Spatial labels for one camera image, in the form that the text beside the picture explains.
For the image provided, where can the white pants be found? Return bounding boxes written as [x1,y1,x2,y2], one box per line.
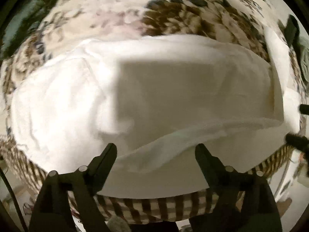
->
[10,35,300,199]

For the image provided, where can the rolled light green towel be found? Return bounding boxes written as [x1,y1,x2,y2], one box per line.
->
[297,37,309,83]

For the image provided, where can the dark folded garment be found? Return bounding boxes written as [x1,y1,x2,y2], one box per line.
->
[284,15,300,48]

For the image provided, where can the floral fleece blanket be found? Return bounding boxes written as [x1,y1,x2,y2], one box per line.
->
[0,0,309,225]

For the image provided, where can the dark green folded clothes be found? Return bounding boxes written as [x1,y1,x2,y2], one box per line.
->
[1,0,58,60]

